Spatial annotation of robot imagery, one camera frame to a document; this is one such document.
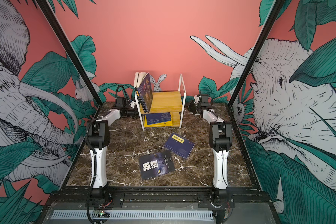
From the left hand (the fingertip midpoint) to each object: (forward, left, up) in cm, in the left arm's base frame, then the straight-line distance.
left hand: (146, 110), depth 100 cm
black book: (-37, -6, -11) cm, 39 cm away
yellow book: (-8, -14, -7) cm, 17 cm away
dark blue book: (-5, -5, -4) cm, 8 cm away
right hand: (+4, -26, +3) cm, 27 cm away
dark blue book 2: (-23, -23, -12) cm, 35 cm away
